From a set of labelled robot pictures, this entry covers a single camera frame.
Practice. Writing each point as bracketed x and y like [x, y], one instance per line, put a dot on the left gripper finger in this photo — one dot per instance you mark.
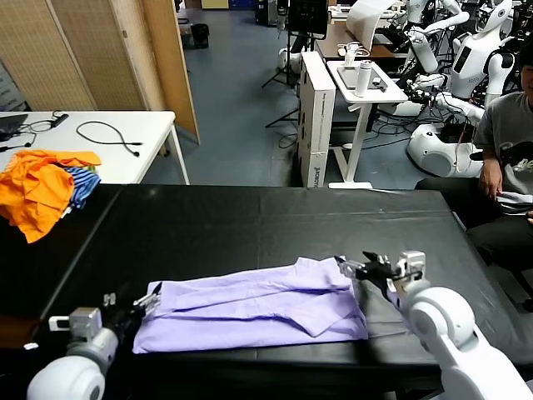
[150, 304]
[110, 301]

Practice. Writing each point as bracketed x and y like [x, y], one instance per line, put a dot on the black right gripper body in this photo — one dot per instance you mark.
[381, 275]

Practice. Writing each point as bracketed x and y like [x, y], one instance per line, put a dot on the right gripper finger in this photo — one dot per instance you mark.
[354, 270]
[377, 260]

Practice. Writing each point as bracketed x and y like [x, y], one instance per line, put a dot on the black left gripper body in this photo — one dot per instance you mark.
[121, 320]

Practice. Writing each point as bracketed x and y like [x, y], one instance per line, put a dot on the lavender t-shirt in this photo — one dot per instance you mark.
[250, 300]

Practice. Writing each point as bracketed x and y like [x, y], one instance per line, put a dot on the person's right forearm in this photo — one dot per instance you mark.
[488, 160]

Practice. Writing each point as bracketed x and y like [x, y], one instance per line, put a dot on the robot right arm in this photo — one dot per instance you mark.
[441, 321]

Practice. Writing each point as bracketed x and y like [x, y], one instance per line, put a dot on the small white robot base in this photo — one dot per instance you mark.
[289, 60]

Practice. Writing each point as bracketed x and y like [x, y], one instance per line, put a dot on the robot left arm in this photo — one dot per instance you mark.
[71, 375]

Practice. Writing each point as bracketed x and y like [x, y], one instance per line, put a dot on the person's right hand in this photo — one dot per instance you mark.
[491, 185]

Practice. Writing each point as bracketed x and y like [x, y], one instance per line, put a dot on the black side table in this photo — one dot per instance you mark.
[33, 275]

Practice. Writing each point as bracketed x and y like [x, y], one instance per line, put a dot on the blue striped garment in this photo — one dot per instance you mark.
[85, 187]

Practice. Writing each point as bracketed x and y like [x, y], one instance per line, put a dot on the orange garment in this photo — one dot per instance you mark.
[33, 191]

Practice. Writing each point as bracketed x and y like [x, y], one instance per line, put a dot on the black chair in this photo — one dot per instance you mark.
[520, 287]

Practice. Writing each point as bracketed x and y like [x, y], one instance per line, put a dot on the tall white cardboard box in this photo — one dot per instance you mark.
[318, 125]

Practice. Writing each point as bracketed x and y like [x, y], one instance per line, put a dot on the white standing desk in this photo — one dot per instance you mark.
[387, 93]

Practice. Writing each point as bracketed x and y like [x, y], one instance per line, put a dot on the white table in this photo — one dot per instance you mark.
[137, 133]

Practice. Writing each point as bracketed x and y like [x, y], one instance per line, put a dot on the small black device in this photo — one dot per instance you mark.
[379, 83]

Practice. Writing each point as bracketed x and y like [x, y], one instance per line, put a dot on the white bottle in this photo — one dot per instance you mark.
[362, 79]

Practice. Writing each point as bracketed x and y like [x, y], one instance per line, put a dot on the grey tablet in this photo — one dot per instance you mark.
[347, 77]

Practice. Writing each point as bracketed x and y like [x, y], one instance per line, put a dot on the seated person grey shirt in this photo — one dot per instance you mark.
[508, 129]

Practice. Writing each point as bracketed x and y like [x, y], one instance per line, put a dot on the black power strip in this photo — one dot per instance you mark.
[61, 119]

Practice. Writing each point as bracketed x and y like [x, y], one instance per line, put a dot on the black laptop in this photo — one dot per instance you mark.
[10, 123]

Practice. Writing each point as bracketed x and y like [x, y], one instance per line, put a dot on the white headset on stand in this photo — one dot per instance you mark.
[350, 54]

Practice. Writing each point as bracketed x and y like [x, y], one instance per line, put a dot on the black tripod stand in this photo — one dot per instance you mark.
[288, 62]

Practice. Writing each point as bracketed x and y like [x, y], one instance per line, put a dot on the white humanoid robot black chest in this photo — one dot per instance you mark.
[470, 62]

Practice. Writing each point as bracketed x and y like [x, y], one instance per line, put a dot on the brown wooden desk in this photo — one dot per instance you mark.
[333, 39]

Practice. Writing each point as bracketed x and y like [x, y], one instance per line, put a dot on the white printed carton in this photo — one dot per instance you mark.
[8, 89]

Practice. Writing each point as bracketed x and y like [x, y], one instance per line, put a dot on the white curved panel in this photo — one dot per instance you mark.
[366, 25]

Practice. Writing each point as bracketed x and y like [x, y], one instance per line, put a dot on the wooden folding screen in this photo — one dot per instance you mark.
[83, 54]

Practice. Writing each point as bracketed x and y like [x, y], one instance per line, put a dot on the black monitor panel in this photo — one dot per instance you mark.
[308, 16]

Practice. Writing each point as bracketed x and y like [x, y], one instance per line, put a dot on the black storage rack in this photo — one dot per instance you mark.
[266, 12]

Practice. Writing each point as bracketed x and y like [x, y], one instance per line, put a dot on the black trash bin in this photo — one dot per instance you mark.
[200, 37]

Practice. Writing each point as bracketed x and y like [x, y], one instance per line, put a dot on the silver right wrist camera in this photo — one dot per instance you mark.
[412, 264]

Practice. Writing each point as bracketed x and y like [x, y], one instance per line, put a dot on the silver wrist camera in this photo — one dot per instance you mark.
[412, 264]
[83, 321]

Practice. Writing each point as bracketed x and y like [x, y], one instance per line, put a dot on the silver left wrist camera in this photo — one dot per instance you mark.
[83, 321]

